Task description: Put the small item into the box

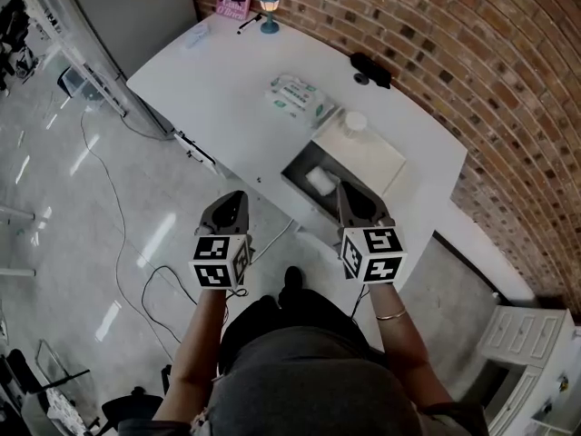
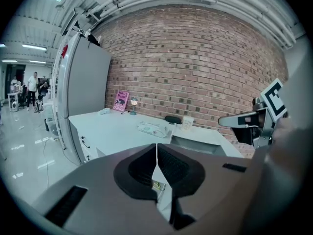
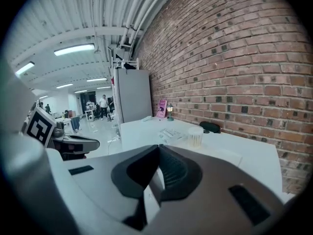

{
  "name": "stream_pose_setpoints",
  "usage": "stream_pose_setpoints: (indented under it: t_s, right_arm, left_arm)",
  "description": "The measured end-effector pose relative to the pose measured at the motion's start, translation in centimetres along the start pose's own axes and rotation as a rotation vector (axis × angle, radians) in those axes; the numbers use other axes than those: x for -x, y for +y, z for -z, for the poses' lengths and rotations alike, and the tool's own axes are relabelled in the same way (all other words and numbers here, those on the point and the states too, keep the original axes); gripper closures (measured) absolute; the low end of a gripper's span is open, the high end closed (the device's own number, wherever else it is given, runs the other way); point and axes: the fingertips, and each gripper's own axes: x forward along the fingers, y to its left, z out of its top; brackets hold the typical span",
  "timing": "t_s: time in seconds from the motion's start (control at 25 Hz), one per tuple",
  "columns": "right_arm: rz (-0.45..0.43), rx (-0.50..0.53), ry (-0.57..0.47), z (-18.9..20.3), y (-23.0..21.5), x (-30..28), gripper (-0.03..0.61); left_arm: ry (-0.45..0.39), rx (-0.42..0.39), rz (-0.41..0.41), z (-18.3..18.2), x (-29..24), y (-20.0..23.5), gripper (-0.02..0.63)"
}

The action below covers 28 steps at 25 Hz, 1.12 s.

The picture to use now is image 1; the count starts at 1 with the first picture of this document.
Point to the person's right forearm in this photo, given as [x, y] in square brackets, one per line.
[404, 352]

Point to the clear plastic jar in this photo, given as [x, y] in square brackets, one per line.
[355, 121]

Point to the small blue lamp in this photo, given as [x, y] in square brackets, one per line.
[269, 26]

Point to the person's black trousers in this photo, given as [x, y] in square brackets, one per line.
[308, 320]

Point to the round black cap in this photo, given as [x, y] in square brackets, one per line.
[361, 79]

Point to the white cardboard box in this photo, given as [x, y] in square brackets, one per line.
[299, 171]

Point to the white desk with drawers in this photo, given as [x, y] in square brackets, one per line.
[218, 98]

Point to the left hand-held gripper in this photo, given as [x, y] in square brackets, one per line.
[211, 248]

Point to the person's black shoe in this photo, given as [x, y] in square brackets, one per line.
[293, 279]
[268, 302]

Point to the white green wet wipes pack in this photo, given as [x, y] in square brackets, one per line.
[297, 98]

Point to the white shelf rack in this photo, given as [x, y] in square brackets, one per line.
[68, 43]

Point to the small white pouch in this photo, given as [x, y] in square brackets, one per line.
[196, 36]

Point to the black case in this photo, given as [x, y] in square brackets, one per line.
[370, 67]

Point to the black office chair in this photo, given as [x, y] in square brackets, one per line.
[131, 409]

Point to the white desk drawer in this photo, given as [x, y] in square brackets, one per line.
[195, 150]

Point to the patterned white cloth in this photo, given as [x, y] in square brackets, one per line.
[63, 409]

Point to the black metal frame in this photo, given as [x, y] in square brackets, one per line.
[68, 377]

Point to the person's left forearm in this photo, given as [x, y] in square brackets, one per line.
[195, 343]

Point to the grey metal cabinet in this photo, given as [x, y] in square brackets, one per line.
[136, 25]

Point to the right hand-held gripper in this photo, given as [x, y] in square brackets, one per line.
[377, 243]

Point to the black pen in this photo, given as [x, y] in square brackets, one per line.
[249, 23]

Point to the white table frame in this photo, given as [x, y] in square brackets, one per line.
[16, 214]

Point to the person's grey shirt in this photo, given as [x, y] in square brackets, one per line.
[308, 389]

